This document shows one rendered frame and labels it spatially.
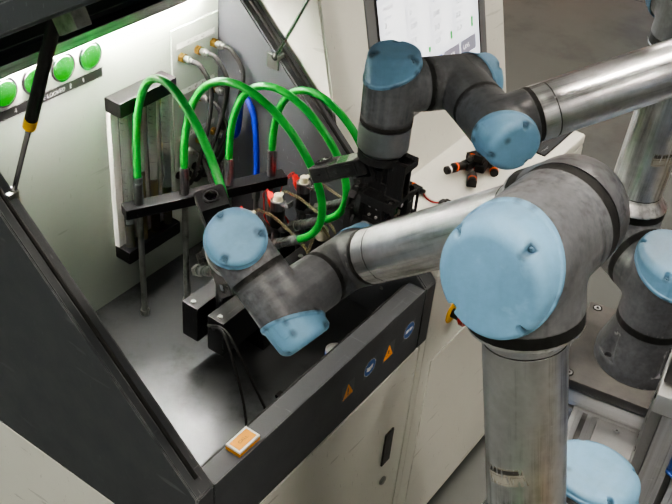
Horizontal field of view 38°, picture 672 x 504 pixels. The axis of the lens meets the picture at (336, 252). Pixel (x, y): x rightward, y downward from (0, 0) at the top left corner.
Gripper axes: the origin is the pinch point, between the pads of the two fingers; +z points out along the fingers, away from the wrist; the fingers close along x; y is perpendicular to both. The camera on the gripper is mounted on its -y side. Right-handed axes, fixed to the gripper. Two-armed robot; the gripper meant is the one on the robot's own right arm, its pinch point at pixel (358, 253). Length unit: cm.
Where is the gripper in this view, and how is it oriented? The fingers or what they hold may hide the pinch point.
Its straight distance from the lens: 153.4
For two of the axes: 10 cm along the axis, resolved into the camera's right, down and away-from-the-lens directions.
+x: 5.8, -4.6, 6.7
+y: 8.1, 4.1, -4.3
